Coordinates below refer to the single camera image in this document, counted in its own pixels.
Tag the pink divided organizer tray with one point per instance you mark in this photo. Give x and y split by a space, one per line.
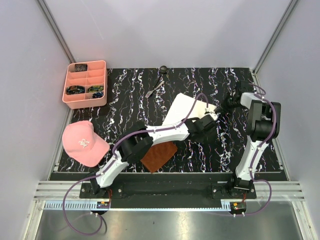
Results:
86 84

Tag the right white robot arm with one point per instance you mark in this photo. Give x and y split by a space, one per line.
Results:
262 126

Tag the white cloth napkin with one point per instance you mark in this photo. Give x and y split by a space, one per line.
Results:
184 106

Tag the pink baseball cap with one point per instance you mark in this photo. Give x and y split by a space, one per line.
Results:
81 143

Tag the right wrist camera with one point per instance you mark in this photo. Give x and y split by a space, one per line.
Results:
243 87

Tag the brown folded cloth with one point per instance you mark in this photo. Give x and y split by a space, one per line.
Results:
158 155

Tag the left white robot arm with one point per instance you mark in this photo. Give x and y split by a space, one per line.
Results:
134 145

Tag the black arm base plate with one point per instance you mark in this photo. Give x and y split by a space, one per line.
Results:
166 191

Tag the black spoon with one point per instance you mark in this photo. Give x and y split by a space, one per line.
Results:
162 71

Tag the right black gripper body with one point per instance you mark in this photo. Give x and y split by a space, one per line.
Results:
228 103

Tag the black marble patterned mat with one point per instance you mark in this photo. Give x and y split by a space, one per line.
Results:
127 104

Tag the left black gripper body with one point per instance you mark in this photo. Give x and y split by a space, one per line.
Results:
203 136

